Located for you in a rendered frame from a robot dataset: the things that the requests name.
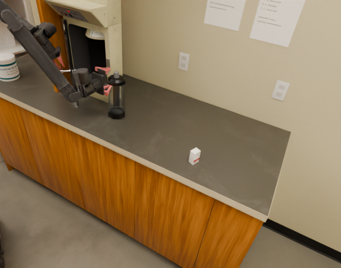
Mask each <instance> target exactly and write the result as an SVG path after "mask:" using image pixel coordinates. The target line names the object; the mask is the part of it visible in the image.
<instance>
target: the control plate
mask: <svg viewBox="0 0 341 268"><path fill-rule="evenodd" d="M52 6H53V7H54V8H55V9H56V10H57V11H58V12H59V13H60V14H61V15H63V16H68V17H70V18H74V19H77V20H81V21H84V22H88V21H87V20H86V19H85V18H84V16H83V15H82V14H81V13H80V12H77V11H73V10H69V9H66V8H63V7H59V6H55V5H52ZM68 11H69V12H68ZM61 12H62V13H61ZM65 13H66V14H67V15H65ZM75 13H76V14H75ZM69 14H70V15H71V16H73V17H71V16H70V15H69ZM74 16H75V17H74ZM78 17H79V18H78ZM81 18H82V19H81ZM88 23H89V22H88Z"/></svg>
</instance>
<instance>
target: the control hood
mask: <svg viewBox="0 0 341 268"><path fill-rule="evenodd" d="M44 1H45V2H46V3H47V4H48V5H49V6H50V7H51V8H52V9H53V10H54V11H55V12H57V13H58V14H59V15H61V14H60V13H59V12H58V11H57V10H56V9H55V8H54V7H53V6H52V5H55V6H59V7H63V8H66V9H69V10H73V11H77V12H80V13H81V14H82V15H83V16H84V18H85V19H86V20H87V21H88V22H89V23H90V24H94V25H97V26H100V27H104V28H106V27H108V19H107V6H105V5H101V4H97V3H93V2H88V1H84V0H44ZM62 16H63V15H62Z"/></svg>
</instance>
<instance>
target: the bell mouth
mask: <svg viewBox="0 0 341 268"><path fill-rule="evenodd" d="M86 36H87V37H88V38H91V39H96V40H105V36H104V34H103V33H101V32H97V31H94V30H91V29H87V31H86Z"/></svg>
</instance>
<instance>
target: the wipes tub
mask: <svg viewBox="0 0 341 268"><path fill-rule="evenodd" d="M19 77H20V73H19V69H18V66H17V63H16V59H15V56H14V54H11V53H0V80H1V81H14V80H17V79H18V78H19Z"/></svg>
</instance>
